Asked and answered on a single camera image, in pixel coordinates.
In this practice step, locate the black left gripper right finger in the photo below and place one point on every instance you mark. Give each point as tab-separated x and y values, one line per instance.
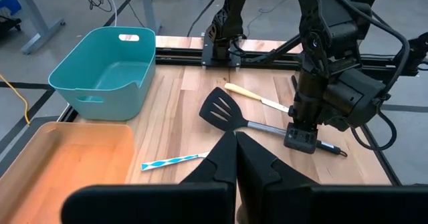
261	170

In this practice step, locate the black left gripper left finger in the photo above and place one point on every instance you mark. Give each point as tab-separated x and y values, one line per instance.
220	164

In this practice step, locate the black slotted spatula steel neck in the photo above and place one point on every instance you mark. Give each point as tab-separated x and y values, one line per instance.
222	110

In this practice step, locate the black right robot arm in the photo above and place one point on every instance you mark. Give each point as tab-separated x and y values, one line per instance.
230	16

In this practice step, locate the teal plastic bin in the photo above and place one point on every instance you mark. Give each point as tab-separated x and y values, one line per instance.
100	70

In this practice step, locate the orange plastic tray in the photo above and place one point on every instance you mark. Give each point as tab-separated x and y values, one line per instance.
67	170

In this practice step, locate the grey desk leg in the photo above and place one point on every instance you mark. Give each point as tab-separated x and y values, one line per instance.
43	36
148	6

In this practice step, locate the blue plastic crate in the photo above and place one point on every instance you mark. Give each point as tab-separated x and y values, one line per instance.
10	1

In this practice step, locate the black diagonal frame strut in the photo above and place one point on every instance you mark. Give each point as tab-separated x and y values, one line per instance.
274	51

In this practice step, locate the black aluminium mounting rail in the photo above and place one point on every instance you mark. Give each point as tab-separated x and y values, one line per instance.
180	55

